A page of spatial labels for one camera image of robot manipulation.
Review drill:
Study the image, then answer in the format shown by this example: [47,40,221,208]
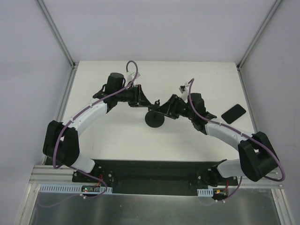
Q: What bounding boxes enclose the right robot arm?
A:
[155,93,279,185]

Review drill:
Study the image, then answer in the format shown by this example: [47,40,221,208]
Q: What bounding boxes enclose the white cable duct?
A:
[197,188,214,197]
[39,184,113,195]

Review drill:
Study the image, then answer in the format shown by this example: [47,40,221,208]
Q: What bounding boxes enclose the white right cable duct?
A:
[197,188,214,197]

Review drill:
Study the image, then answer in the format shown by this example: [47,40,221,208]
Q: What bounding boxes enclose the aluminium front frame rail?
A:
[29,165,74,184]

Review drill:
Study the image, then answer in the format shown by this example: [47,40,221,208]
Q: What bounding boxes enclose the aluminium right corner post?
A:
[236,0,284,70]

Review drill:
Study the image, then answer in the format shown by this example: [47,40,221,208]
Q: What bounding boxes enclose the black phone stand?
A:
[145,99,165,128]

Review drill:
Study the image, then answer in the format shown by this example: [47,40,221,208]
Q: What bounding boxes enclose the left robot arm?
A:
[43,73,153,182]

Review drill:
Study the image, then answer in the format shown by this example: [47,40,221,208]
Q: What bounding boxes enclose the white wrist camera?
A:
[179,82,189,101]
[126,71,140,85]

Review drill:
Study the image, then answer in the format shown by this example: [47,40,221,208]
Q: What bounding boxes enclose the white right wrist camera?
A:
[179,82,189,101]

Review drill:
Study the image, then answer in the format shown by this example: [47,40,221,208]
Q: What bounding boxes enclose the aluminium corner post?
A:
[36,0,79,70]
[236,0,284,70]

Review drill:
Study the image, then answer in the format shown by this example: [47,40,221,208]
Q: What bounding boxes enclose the white left cable duct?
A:
[39,184,113,195]

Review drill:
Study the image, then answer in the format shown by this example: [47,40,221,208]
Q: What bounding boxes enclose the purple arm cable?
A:
[187,78,287,182]
[52,60,141,170]

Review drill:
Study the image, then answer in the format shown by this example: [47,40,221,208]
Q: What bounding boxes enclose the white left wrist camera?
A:
[126,71,140,85]

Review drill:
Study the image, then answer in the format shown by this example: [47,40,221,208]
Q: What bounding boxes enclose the aluminium left corner post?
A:
[36,0,79,70]

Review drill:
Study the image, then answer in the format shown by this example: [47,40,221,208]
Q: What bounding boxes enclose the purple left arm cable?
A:
[52,60,141,170]

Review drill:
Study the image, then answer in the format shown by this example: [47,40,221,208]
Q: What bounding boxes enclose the black smartphone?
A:
[221,104,247,124]

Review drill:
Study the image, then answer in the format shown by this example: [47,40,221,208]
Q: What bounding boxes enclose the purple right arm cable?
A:
[187,78,287,182]

